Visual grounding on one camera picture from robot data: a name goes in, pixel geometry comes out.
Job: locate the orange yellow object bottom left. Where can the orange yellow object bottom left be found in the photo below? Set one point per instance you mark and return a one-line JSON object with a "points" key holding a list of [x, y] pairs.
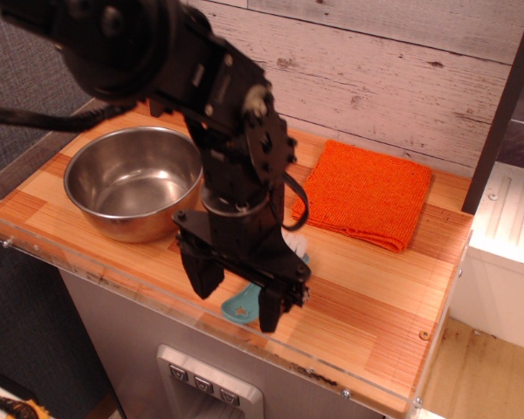
{"points": [[27, 410]]}

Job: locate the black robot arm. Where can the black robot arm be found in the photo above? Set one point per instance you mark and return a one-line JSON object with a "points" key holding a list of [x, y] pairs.
{"points": [[165, 53]]}

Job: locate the dark right cabinet post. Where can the dark right cabinet post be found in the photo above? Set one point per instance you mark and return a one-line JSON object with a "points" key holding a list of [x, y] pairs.
{"points": [[496, 135]]}

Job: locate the teal brush with white bristles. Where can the teal brush with white bristles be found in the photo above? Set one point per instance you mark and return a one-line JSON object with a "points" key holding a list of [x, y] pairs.
{"points": [[243, 308]]}

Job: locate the silver dispenser panel with buttons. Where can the silver dispenser panel with buttons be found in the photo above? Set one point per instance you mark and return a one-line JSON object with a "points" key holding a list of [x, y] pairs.
{"points": [[196, 389]]}

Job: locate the folded orange cloth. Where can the folded orange cloth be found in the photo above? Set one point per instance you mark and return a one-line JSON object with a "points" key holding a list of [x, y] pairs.
{"points": [[366, 195]]}

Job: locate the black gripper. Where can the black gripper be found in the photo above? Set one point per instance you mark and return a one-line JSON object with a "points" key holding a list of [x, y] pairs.
{"points": [[251, 247]]}

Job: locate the clear acrylic edge guard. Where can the clear acrylic edge guard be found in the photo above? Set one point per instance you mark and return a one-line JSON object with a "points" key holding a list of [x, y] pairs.
{"points": [[367, 332]]}

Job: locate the stainless steel bowl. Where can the stainless steel bowl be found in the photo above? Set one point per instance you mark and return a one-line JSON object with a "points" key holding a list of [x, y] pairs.
{"points": [[129, 183]]}

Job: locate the grey toy fridge cabinet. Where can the grey toy fridge cabinet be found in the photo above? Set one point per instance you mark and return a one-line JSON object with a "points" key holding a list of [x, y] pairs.
{"points": [[126, 334]]}

